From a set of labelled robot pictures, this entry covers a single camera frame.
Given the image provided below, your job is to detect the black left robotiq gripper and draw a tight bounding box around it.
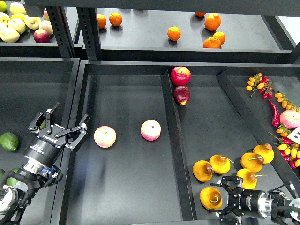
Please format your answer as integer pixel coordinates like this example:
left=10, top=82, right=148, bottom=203
left=24, top=102, right=89, bottom=167

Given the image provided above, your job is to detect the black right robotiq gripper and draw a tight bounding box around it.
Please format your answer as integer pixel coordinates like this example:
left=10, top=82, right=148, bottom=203
left=210, top=176, right=267, bottom=225

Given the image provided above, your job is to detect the dark green avocado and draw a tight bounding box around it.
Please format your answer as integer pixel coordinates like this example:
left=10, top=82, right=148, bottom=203
left=7, top=168, right=19, bottom=187

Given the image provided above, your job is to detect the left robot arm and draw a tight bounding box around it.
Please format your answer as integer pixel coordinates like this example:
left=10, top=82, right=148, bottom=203
left=0, top=103, right=89, bottom=225

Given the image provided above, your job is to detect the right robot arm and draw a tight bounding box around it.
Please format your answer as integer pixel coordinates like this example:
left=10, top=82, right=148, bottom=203
left=209, top=176, right=300, bottom=225

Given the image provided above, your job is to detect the green avocado top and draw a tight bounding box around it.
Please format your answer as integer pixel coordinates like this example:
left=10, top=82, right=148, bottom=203
left=39, top=120, right=46, bottom=130

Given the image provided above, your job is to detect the yellow pear under gripper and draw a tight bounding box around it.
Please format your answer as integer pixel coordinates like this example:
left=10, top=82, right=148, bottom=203
left=240, top=152, right=264, bottom=173

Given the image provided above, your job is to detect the green lime-like avocado far left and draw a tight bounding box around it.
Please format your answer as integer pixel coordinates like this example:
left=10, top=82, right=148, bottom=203
left=0, top=132, right=20, bottom=152

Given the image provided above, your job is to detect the green avocado bottom left edge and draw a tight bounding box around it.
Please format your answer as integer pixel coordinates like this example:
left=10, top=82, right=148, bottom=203
left=0, top=168, right=5, bottom=178

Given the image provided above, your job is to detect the pale yellow pear top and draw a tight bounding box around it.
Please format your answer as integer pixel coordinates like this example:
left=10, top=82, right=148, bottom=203
left=9, top=2, right=27, bottom=15

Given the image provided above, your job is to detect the pink apple left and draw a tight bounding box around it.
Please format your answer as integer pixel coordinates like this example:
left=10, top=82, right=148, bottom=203
left=94, top=126, right=116, bottom=148

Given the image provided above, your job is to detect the pink apple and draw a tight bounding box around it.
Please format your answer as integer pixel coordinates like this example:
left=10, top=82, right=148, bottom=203
left=279, top=110, right=300, bottom=129
left=94, top=126, right=116, bottom=148
left=140, top=120, right=161, bottom=141

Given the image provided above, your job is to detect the black left tray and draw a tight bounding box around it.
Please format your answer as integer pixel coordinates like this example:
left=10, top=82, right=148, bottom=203
left=0, top=57, right=79, bottom=225

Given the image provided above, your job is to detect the black tray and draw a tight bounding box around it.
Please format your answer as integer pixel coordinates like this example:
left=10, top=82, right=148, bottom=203
left=0, top=57, right=79, bottom=225
left=61, top=61, right=300, bottom=225

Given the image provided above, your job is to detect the cherry tomato bunch bottom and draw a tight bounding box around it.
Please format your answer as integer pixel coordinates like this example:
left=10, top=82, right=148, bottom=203
left=268, top=124, right=300, bottom=169

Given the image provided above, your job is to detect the cherry tomato bunch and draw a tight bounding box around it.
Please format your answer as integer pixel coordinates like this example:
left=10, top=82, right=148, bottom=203
left=246, top=73, right=273, bottom=99
left=268, top=124, right=300, bottom=169

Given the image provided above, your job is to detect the white label card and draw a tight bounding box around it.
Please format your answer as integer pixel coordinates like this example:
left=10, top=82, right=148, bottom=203
left=287, top=127, right=300, bottom=144

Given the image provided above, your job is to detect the pink apple centre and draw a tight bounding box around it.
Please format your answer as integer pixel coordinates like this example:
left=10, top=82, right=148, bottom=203
left=140, top=120, right=161, bottom=141

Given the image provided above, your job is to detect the red apple on shelf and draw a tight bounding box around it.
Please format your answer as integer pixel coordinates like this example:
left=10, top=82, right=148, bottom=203
left=33, top=29, right=51, bottom=43

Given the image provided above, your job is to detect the red chili pepper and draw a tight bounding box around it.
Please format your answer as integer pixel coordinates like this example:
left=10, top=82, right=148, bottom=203
left=268, top=100, right=280, bottom=127

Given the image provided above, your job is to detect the black middle tray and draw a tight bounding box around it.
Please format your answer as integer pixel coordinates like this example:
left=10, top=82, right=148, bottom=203
left=61, top=61, right=300, bottom=225

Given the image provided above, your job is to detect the pink apple far right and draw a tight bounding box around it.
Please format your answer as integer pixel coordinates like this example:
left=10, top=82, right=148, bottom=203
left=279, top=110, right=300, bottom=129

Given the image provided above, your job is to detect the pale peach on shelf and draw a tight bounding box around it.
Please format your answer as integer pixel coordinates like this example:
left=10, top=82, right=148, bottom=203
left=39, top=20, right=54, bottom=36

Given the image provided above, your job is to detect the yellow apple on shelf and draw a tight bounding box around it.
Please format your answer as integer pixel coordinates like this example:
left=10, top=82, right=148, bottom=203
left=24, top=15, right=41, bottom=30

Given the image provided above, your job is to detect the black shelf upright left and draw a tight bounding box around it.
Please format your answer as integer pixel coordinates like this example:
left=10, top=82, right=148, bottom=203
left=45, top=6, right=75, bottom=58

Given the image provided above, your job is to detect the pale yellow apple middle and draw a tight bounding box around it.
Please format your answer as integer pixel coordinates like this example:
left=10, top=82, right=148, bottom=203
left=8, top=18, right=26, bottom=34

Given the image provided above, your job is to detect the orange tomato bunch middle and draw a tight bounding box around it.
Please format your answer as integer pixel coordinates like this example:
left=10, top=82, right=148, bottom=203
left=275, top=92, right=300, bottom=113

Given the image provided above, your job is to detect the orange on shelf left edge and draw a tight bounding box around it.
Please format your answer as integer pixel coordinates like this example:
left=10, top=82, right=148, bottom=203
left=97, top=14, right=107, bottom=29

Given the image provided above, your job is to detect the dark red apple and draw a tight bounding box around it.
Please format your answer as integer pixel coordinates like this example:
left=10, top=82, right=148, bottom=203
left=173, top=86, right=190, bottom=105

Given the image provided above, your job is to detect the cherry tomato bunch top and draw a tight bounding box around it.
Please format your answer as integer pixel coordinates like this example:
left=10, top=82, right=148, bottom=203
left=246, top=73, right=273, bottom=99

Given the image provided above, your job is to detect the green lime on shelf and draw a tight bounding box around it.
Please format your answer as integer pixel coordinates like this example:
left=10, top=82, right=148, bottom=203
left=0, top=1, right=8, bottom=12

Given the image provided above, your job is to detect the bright red apple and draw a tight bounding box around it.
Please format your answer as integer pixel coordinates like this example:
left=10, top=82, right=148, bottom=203
left=170, top=66, right=191, bottom=86

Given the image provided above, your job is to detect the orange on shelf centre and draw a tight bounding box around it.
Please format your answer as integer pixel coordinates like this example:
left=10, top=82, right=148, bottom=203
left=167, top=26, right=181, bottom=41

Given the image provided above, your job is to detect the black shelf upright post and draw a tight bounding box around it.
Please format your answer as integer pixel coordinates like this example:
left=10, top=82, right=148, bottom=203
left=76, top=7, right=103, bottom=61

